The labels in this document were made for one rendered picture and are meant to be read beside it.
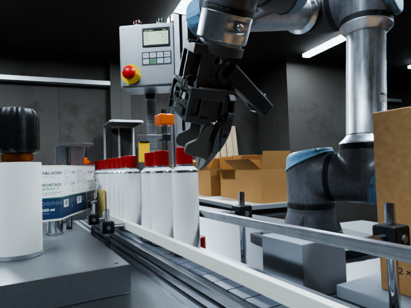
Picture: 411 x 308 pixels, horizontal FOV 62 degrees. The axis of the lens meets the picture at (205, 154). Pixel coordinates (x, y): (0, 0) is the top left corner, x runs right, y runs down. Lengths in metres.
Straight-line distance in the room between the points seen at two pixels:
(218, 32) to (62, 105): 5.12
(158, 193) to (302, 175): 0.35
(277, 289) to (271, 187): 2.15
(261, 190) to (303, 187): 1.63
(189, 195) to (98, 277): 0.21
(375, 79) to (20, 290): 0.78
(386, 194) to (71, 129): 5.16
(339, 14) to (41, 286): 0.83
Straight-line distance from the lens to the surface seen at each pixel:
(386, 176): 0.58
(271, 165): 2.53
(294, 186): 0.87
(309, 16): 0.91
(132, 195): 0.96
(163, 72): 1.03
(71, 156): 1.30
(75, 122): 5.53
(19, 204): 0.76
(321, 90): 6.17
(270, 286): 0.42
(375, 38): 0.89
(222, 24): 0.50
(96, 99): 5.61
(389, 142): 0.58
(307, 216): 0.87
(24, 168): 0.76
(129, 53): 1.08
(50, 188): 1.00
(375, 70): 0.86
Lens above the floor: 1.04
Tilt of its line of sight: 2 degrees up
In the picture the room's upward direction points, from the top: 2 degrees counter-clockwise
